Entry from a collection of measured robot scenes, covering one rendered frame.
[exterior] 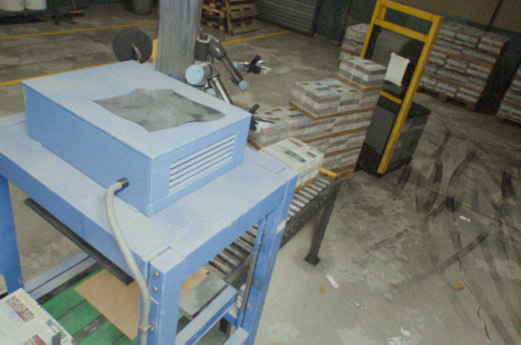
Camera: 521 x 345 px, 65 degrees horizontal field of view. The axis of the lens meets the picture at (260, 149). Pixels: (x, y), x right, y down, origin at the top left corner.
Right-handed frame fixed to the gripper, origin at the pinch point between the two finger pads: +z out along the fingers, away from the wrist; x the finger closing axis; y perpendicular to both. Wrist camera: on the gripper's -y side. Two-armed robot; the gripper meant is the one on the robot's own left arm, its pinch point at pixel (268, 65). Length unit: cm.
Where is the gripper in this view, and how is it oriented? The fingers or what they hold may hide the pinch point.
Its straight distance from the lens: 368.7
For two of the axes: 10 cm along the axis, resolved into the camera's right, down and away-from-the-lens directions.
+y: -2.3, 7.8, 5.8
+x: 4.0, 6.2, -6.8
